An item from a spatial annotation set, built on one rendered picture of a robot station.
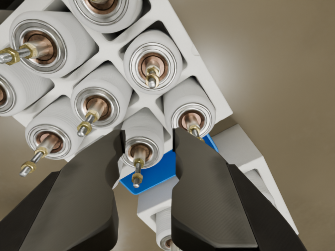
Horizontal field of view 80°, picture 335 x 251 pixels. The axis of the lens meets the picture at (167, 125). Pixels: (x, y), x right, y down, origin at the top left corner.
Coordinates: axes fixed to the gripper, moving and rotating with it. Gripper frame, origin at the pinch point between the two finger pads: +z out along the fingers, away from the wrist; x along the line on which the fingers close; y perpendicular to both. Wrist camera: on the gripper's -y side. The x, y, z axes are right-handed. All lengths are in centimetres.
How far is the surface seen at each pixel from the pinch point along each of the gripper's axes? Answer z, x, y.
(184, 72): 28.3, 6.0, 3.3
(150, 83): 12.3, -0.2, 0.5
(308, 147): 46, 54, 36
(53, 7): 30.5, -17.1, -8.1
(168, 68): 20.9, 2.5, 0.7
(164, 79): 20.9, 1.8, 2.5
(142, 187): 36, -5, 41
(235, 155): 32.9, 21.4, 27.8
